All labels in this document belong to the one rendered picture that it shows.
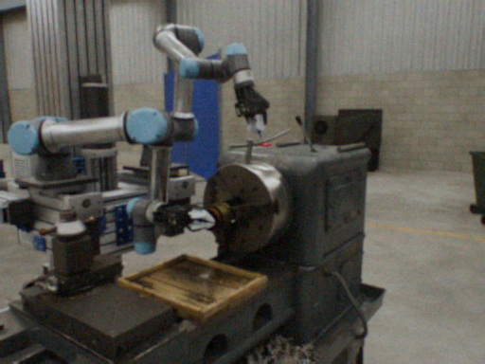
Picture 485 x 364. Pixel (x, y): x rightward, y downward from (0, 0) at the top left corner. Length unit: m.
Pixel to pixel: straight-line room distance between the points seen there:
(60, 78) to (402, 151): 10.21
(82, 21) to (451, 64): 10.15
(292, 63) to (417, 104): 3.63
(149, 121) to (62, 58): 0.66
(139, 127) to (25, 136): 0.39
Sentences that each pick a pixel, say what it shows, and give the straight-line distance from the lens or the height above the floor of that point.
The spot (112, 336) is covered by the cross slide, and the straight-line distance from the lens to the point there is 0.92.
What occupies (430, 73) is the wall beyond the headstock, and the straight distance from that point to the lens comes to 11.41.
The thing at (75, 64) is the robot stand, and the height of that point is 1.61.
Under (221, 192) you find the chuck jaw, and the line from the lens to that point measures 1.40.
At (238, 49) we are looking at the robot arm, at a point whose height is 1.64.
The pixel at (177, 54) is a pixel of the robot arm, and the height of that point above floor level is 1.63.
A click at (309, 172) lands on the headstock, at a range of 1.44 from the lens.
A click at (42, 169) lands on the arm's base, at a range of 1.70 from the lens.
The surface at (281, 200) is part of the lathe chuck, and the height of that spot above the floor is 1.12.
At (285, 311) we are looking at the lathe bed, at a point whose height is 0.71.
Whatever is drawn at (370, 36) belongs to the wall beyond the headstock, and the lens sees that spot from 11.80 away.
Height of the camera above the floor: 1.41
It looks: 10 degrees down
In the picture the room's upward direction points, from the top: straight up
